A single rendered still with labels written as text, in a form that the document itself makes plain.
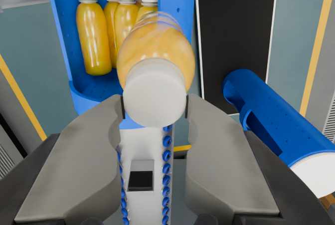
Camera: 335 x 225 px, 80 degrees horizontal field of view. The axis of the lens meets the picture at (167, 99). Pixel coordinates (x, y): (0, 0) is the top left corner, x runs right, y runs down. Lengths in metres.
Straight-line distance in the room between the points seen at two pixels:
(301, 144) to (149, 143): 0.61
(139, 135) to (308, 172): 0.68
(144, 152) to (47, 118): 1.40
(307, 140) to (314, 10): 1.18
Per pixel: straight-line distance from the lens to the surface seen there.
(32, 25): 1.82
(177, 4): 0.37
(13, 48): 1.95
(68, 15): 0.54
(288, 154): 0.97
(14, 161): 2.35
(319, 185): 1.11
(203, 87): 1.61
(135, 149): 0.88
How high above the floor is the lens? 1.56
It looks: 61 degrees down
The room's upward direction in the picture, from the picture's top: 175 degrees clockwise
